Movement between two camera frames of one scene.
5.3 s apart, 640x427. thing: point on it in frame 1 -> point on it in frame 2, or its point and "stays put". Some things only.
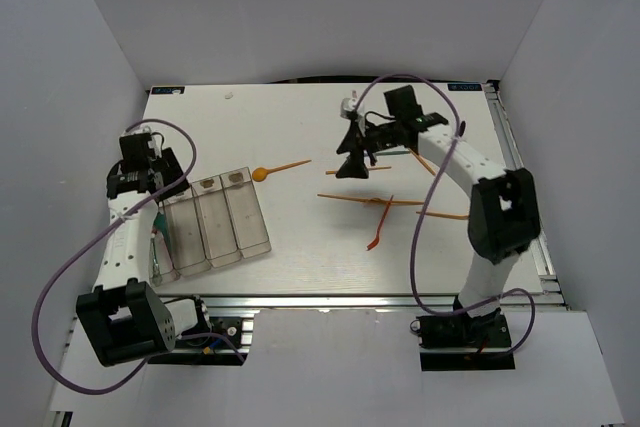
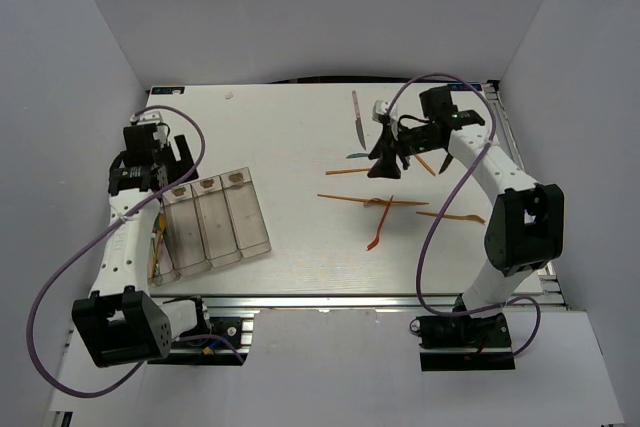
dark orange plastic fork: [376, 241] stays put
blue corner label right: [465, 87] stays put
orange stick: [445, 215] stays put
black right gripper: [354, 144] -> [385, 149]
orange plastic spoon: [260, 174] -> [162, 224]
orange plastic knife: [424, 162] stays put
